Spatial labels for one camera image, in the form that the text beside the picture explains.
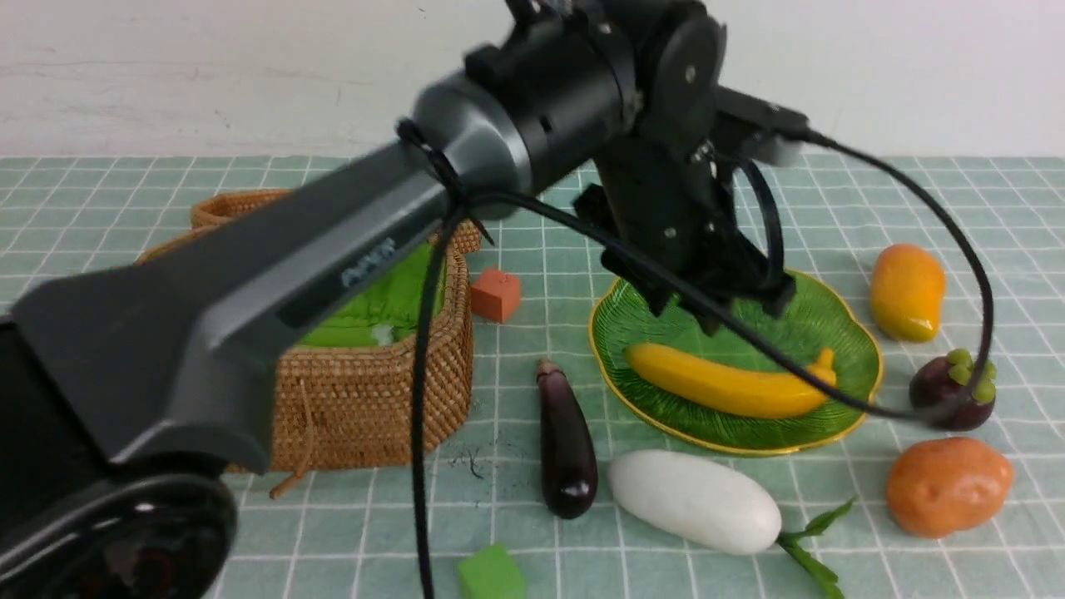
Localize green checked tablecloth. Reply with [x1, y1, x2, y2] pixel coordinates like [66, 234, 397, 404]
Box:
[1, 153, 1064, 598]

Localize orange yellow plastic mango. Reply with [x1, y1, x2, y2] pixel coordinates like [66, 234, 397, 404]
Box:
[869, 244, 947, 344]

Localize green fabric basket liner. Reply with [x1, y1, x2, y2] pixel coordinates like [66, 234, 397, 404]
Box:
[296, 243, 433, 349]

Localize green foam cube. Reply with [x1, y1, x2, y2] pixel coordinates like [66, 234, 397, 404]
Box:
[457, 543, 528, 599]

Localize white plastic radish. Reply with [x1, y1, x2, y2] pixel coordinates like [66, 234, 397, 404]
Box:
[607, 448, 854, 598]

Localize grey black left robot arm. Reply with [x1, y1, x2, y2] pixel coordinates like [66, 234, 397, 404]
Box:
[2, 1, 794, 598]

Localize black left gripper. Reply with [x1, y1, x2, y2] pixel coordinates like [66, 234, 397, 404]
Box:
[571, 125, 796, 336]

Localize orange brown plastic potato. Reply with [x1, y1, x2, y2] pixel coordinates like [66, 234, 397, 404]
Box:
[884, 437, 1015, 539]

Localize dark purple plastic mangosteen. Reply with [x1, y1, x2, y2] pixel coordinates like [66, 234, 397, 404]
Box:
[910, 349, 998, 432]

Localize green glass leaf plate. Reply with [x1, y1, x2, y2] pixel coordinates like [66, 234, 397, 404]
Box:
[588, 272, 884, 458]

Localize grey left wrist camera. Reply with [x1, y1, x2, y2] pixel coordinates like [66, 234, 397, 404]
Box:
[709, 87, 810, 167]

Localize purple plastic eggplant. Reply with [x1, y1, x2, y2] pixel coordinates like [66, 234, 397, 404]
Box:
[537, 358, 600, 520]

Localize orange foam cube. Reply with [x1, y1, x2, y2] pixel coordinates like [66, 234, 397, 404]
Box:
[469, 268, 522, 324]

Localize yellow plastic banana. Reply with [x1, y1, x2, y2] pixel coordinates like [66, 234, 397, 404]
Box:
[623, 344, 828, 418]

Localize woven rattan basket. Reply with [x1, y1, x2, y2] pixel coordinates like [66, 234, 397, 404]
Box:
[135, 188, 475, 476]

